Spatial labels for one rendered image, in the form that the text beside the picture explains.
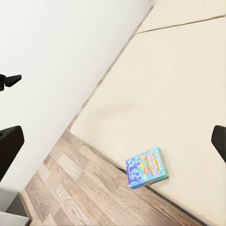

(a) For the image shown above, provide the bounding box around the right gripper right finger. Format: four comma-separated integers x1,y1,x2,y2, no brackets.
211,125,226,163

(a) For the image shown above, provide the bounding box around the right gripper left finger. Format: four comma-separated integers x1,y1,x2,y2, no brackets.
0,125,24,181

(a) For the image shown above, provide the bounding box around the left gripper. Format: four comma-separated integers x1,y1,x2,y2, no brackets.
0,74,22,91

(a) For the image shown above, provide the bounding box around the board game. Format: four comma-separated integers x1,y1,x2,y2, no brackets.
125,146,169,190

